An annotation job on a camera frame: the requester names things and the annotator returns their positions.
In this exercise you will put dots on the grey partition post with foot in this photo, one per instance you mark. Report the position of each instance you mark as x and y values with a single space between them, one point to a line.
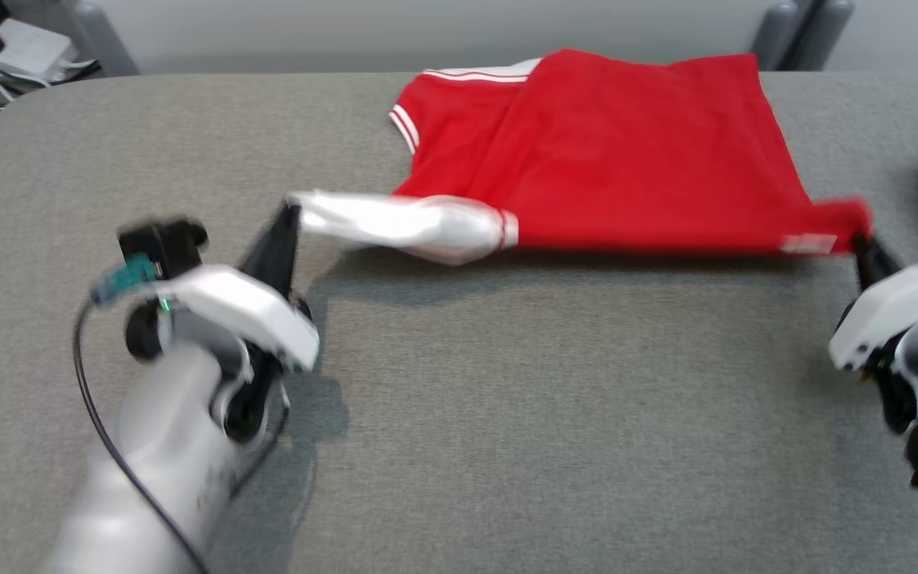
829 32
776 36
100 36

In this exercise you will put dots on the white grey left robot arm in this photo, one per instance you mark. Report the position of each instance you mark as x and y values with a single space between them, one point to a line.
148 446

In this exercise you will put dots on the red jersey white sleeves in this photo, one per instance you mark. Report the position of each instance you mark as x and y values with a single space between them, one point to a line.
626 151

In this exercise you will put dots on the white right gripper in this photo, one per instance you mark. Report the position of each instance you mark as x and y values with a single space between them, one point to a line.
897 307

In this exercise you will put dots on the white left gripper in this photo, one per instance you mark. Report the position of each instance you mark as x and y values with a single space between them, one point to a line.
252 315

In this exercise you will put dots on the teal left camera connector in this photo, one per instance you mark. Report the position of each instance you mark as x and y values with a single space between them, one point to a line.
124 279

